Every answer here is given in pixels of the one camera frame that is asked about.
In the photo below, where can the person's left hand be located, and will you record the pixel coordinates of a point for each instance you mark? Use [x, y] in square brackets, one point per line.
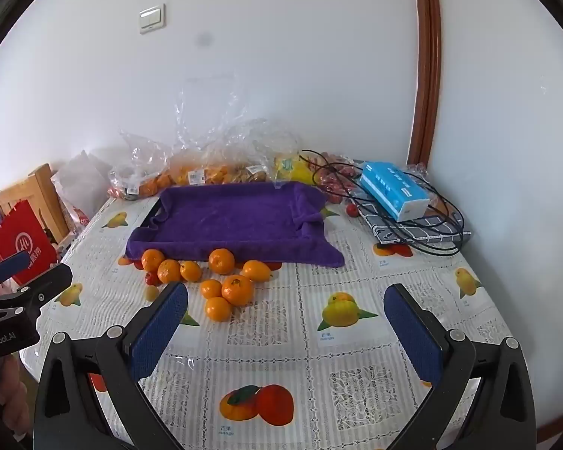
[11, 384]

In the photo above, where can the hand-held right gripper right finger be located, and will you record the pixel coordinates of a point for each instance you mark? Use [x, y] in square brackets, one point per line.
[413, 337]

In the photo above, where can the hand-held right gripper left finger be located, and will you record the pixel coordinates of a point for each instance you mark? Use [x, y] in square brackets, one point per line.
[162, 328]

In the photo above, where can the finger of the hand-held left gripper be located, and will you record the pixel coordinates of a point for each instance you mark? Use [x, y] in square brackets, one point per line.
[47, 286]
[9, 265]

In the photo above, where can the clear bag of red fruit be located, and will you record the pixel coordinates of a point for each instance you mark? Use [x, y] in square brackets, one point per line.
[335, 180]

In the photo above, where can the yellow wrapped fruit package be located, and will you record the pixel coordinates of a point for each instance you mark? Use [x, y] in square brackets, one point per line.
[293, 168]

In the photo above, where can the clear bag of tangerines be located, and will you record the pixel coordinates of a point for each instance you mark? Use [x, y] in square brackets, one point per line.
[140, 173]

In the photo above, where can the large mandarin orange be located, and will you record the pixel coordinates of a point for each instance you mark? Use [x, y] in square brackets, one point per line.
[237, 289]

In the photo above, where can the white plastic bag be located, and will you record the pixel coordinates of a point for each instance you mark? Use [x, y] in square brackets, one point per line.
[79, 183]

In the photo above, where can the clear bag of mandarins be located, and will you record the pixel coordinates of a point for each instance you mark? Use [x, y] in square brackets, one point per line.
[201, 168]

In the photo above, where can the purple towel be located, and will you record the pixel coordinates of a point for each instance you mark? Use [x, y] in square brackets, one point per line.
[234, 220]

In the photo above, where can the wooden chair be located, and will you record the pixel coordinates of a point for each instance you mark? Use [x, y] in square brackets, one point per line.
[42, 187]

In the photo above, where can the grey patterned cloth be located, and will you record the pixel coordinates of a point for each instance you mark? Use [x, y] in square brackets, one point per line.
[431, 229]

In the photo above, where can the brown wooden door frame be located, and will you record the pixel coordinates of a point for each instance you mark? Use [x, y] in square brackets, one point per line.
[427, 56]

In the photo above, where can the red paper bag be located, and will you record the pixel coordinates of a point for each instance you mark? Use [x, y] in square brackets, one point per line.
[21, 243]

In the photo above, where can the small red fruit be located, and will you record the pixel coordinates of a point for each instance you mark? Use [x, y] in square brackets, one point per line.
[151, 279]
[352, 209]

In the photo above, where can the white light switch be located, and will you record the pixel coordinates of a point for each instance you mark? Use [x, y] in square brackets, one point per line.
[152, 18]

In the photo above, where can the red white packet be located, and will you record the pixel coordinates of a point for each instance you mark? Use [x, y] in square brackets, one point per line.
[82, 218]

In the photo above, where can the blue tissue box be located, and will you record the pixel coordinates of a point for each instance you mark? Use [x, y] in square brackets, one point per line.
[389, 187]

